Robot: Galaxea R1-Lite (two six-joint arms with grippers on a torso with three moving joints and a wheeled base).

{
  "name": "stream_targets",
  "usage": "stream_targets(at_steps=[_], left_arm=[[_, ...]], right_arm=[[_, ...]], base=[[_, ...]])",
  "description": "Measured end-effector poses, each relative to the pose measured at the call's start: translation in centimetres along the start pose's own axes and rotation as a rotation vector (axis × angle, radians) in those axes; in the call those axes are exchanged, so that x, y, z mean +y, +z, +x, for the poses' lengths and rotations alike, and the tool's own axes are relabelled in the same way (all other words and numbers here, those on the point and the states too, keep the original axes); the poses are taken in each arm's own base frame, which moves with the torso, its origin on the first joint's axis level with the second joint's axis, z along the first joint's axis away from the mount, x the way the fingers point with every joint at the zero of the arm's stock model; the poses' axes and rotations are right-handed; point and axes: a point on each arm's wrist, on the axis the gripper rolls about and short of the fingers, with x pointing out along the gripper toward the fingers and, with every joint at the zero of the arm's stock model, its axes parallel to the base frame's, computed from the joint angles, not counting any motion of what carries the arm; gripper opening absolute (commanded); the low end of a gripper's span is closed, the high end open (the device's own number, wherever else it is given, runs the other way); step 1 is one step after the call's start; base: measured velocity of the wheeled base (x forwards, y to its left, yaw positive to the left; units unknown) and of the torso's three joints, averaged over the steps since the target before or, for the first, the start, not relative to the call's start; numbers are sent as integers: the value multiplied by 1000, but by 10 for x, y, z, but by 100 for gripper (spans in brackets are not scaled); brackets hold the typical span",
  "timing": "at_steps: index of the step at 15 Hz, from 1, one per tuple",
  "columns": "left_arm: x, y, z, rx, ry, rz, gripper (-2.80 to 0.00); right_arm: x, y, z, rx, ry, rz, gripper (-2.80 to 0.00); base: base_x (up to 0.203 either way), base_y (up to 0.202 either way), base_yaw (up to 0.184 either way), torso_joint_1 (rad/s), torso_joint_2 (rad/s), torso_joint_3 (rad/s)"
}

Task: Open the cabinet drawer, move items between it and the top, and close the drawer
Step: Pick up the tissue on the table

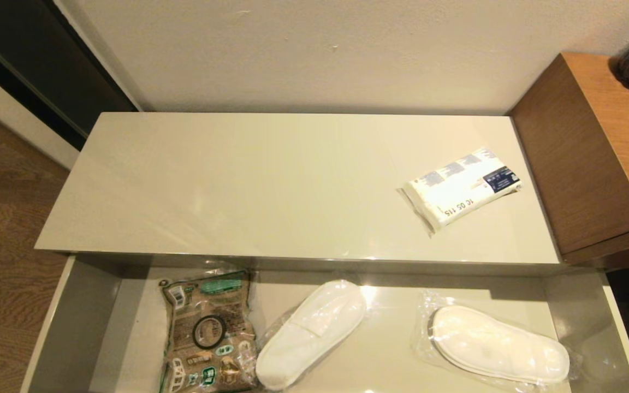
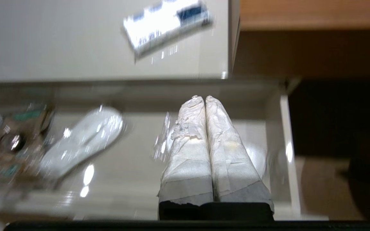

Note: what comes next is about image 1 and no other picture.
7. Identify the black tape roll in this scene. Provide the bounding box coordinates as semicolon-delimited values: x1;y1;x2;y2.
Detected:
192;315;227;350

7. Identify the beige drawer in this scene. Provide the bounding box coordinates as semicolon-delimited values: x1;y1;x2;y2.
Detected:
20;254;629;393

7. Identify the white tissue pack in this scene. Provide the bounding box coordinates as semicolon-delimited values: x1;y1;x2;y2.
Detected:
399;146;524;235

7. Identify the brown snack bag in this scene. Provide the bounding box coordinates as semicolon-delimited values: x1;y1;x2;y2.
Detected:
159;270;269;393

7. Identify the brown wooden side cabinet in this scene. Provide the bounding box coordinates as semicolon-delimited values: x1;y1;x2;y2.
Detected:
511;51;629;268

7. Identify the dark door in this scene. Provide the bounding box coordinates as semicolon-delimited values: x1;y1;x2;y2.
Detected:
0;0;139;149

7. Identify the white slipper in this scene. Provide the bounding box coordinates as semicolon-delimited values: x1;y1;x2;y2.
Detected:
256;279;370;391
412;289;583;391

